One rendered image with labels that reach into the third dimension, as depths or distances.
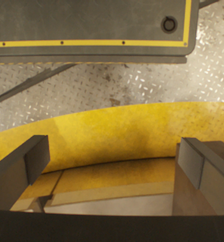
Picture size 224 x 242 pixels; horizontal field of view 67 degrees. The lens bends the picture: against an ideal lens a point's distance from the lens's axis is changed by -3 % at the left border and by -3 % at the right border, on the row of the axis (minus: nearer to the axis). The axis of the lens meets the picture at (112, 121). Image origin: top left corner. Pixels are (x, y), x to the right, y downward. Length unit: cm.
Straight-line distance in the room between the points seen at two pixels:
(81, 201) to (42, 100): 48
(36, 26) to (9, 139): 64
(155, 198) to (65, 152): 50
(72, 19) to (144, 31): 19
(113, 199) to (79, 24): 54
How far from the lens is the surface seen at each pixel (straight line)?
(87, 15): 51
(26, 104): 92
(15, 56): 56
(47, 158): 17
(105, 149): 88
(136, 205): 66
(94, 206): 66
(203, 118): 93
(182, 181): 55
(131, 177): 78
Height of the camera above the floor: 80
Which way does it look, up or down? 75 degrees down
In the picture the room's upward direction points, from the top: 175 degrees counter-clockwise
